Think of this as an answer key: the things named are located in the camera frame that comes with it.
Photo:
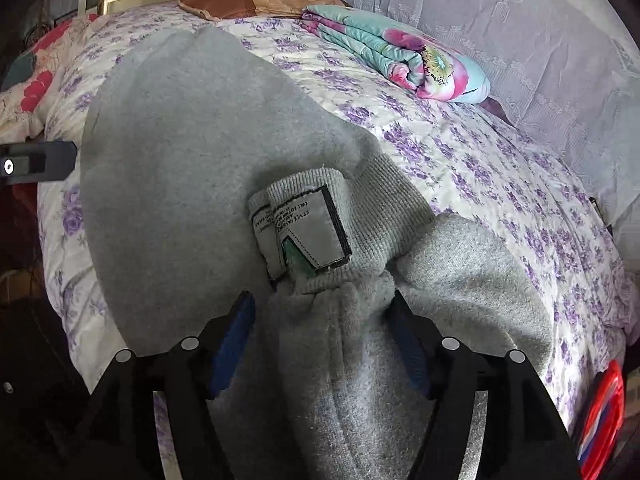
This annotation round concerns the grey fleece pants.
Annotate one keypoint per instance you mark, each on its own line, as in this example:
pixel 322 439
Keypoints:
pixel 175 185

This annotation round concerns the pink floral cloth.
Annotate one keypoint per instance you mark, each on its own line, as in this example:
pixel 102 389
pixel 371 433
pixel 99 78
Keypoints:
pixel 35 85

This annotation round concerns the brown satin pillow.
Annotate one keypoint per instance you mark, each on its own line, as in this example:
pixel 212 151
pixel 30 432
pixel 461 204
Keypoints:
pixel 235 2

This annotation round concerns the purple floral bedspread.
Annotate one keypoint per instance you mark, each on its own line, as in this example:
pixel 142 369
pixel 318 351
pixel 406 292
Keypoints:
pixel 465 160

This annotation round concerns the red and blue garment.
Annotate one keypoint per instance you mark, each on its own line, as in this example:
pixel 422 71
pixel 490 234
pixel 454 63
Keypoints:
pixel 602 420

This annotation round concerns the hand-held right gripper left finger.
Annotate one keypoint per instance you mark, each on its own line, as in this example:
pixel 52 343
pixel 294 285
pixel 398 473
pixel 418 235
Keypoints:
pixel 232 342

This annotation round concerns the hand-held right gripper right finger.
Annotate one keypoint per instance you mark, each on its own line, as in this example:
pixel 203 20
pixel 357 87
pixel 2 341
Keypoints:
pixel 411 355

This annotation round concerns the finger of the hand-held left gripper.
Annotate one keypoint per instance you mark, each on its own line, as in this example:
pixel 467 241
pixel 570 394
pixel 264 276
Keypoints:
pixel 45 161

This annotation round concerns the folded teal floral blanket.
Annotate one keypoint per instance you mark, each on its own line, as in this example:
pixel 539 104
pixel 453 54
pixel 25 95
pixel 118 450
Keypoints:
pixel 400 45

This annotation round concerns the lavender lace cover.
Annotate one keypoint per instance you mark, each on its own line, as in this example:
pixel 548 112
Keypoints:
pixel 525 35

